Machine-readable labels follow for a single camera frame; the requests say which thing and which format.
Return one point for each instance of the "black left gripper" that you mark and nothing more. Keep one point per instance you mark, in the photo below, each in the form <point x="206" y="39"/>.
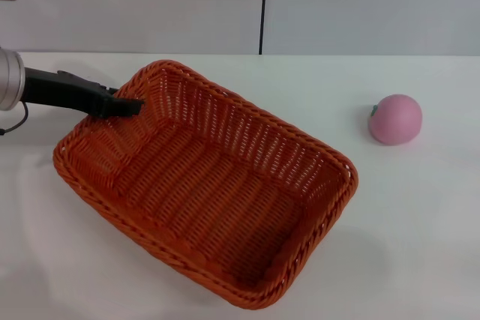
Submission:
<point x="60" y="89"/>

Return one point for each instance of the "orange woven plastic basket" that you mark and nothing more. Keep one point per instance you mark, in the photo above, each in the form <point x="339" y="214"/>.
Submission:
<point x="210" y="192"/>

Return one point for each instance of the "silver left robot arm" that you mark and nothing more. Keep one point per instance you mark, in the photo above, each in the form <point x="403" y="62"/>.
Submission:
<point x="9" y="78"/>

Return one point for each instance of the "pink peach toy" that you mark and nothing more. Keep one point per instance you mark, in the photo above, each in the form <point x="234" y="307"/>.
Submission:
<point x="397" y="119"/>

